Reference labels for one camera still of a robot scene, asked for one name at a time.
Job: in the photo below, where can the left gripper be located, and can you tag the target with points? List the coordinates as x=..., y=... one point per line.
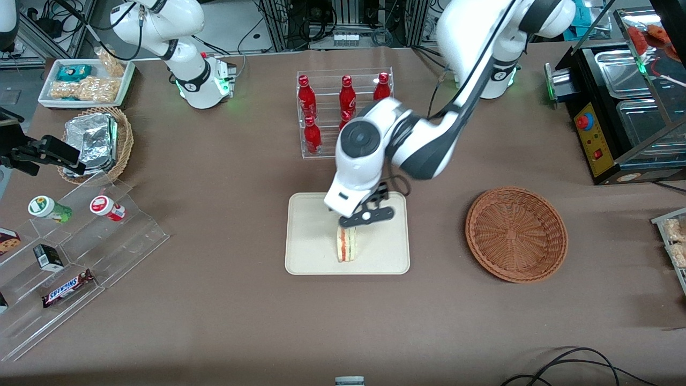
x=378, y=194

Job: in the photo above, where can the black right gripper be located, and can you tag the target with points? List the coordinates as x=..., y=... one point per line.
x=28, y=152

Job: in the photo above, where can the triangular sandwich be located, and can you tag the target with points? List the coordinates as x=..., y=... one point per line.
x=347, y=245

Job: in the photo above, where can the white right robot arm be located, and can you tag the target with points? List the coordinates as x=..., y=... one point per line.
x=161, y=24

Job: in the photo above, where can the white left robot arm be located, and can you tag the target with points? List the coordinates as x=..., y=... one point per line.
x=429, y=145

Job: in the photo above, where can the cream rectangular tray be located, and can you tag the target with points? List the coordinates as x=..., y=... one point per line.
x=311, y=241

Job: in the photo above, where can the tan wicker basket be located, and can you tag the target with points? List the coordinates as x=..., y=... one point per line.
x=126, y=139

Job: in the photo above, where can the brown round wicker basket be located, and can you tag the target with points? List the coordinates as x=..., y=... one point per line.
x=514, y=236

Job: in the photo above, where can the silver foil wrapped package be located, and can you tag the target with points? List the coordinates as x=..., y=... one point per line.
x=94, y=140

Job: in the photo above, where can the green drink cup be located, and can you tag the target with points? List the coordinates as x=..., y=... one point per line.
x=47, y=208

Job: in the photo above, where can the large clear peanut bag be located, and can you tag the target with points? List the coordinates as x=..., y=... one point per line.
x=88, y=89

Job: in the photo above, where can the red cola bottle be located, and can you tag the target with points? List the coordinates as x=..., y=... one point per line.
x=381, y=88
x=313, y=138
x=306, y=99
x=347, y=96
x=344, y=120

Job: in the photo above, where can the white plastic snack bin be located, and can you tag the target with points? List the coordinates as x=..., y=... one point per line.
x=51, y=80

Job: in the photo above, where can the red drink cup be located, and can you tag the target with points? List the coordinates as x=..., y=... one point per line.
x=106, y=207

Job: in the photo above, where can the teal snack packet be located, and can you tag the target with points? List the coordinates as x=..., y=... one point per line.
x=74, y=72

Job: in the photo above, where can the clear acrylic bottle rack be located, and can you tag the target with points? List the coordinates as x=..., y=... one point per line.
x=327, y=107

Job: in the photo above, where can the small clear peanut bag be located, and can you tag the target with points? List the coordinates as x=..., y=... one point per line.
x=111, y=63

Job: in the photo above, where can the brown chocolate cookie box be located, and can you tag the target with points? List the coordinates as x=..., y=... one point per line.
x=8, y=241

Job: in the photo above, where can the clear acrylic tiered display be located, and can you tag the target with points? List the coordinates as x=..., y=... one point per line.
x=123, y=236

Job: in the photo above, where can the small black box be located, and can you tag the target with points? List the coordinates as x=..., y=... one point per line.
x=48, y=257

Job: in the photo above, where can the Snickers chocolate bar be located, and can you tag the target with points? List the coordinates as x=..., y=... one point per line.
x=68, y=288

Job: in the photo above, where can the white power strip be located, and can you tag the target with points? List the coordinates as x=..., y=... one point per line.
x=346, y=38

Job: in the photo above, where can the black food warmer machine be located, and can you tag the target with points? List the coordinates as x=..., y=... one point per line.
x=589, y=134

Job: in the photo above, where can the teal box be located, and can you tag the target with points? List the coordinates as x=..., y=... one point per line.
x=581, y=26

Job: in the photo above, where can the steel warmer pan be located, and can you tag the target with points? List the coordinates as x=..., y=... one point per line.
x=643, y=126
x=624, y=75

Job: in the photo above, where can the clear wrapped pastry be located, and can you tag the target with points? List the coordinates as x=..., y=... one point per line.
x=679, y=254
x=675, y=229

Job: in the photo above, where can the red wrapped food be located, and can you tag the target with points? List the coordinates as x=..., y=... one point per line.
x=651, y=36

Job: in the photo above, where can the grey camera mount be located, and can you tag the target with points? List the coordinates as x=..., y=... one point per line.
x=349, y=381

